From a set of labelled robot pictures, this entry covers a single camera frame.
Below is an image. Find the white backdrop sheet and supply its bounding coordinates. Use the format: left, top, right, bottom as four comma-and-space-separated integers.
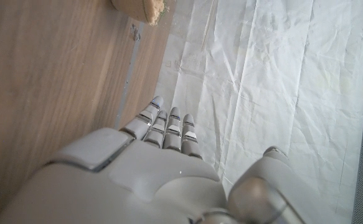
154, 0, 363, 224

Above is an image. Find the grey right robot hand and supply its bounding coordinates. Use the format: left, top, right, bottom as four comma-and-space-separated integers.
0, 95, 313, 224

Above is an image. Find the clear plastic cup green print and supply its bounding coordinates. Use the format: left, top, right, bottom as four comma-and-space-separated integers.
111, 0, 169, 26

